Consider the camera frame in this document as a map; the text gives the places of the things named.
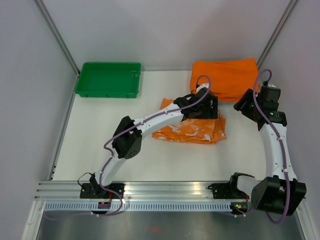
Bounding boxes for white slotted cable duct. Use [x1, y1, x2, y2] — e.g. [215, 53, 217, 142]
[44, 201, 232, 212]

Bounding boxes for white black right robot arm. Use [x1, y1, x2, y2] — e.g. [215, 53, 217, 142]
[227, 86, 307, 216]

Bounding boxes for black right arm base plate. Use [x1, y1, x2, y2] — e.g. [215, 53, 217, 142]
[207, 182, 247, 200]

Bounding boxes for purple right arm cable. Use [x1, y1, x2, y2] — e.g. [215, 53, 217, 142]
[252, 69, 292, 224]

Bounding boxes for orange white tie-dye trousers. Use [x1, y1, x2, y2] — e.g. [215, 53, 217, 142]
[152, 113, 227, 144]

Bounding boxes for green plastic tray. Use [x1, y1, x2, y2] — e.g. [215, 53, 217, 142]
[74, 62, 142, 99]

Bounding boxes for aluminium mounting rail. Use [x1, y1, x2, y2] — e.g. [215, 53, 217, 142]
[34, 181, 226, 202]

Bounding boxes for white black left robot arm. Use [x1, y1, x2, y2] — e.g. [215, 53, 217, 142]
[89, 87, 218, 199]

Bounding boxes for folded plain orange trousers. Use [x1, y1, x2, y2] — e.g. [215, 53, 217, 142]
[189, 58, 258, 103]

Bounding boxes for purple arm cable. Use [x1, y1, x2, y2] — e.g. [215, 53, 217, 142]
[97, 74, 214, 216]
[252, 69, 292, 224]

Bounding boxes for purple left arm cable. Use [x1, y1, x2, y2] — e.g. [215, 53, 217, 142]
[97, 74, 214, 216]

